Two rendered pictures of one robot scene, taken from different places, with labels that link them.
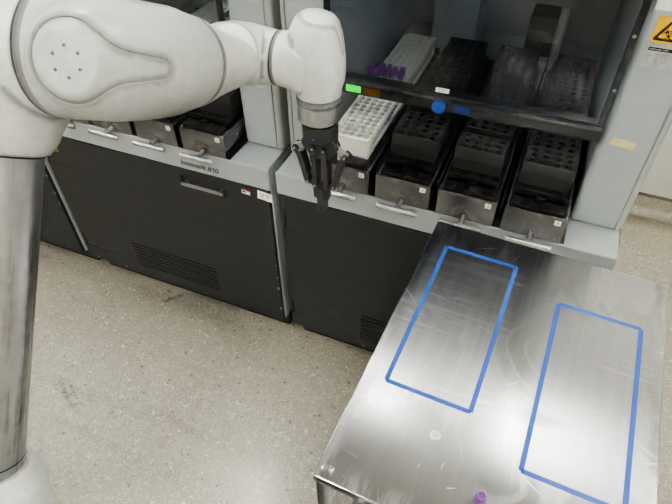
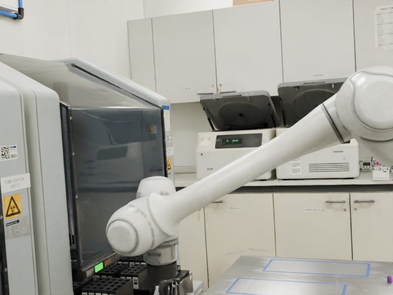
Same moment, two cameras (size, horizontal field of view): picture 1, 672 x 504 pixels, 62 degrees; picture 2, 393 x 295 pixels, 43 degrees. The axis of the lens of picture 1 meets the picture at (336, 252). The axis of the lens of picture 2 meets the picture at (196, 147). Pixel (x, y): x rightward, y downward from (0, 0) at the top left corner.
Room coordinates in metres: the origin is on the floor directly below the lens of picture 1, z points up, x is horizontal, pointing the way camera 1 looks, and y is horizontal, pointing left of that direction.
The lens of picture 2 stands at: (0.97, 1.26, 1.35)
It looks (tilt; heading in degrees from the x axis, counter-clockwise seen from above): 3 degrees down; 266
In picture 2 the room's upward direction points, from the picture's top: 3 degrees counter-clockwise
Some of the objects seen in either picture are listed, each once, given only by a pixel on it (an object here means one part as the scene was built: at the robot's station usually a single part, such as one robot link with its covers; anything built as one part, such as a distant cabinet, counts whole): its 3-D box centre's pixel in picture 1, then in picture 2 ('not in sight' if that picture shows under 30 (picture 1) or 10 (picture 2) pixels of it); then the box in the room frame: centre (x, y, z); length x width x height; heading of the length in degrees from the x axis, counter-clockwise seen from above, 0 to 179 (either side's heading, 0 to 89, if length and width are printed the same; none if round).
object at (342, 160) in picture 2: not in sight; (318, 128); (-0.18, -2.30, 1.24); 0.62 x 0.56 x 0.69; 67
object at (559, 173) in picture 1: (547, 174); not in sight; (0.99, -0.47, 0.85); 0.12 x 0.02 x 0.06; 66
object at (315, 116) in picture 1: (319, 107); (161, 250); (0.99, 0.03, 1.03); 0.09 x 0.09 x 0.06
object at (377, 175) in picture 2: not in sight; (382, 172); (-0.49, -1.95, 0.93); 0.30 x 0.10 x 0.06; 61
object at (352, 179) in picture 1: (385, 111); not in sight; (1.39, -0.14, 0.78); 0.73 x 0.14 x 0.09; 157
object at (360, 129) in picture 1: (369, 118); not in sight; (1.26, -0.09, 0.83); 0.30 x 0.10 x 0.06; 157
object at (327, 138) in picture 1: (320, 138); (162, 279); (0.98, 0.03, 0.96); 0.08 x 0.07 x 0.09; 67
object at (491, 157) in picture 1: (478, 159); (143, 278); (1.05, -0.33, 0.85); 0.12 x 0.02 x 0.06; 66
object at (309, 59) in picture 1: (311, 53); (155, 208); (0.99, 0.04, 1.14); 0.13 x 0.11 x 0.16; 72
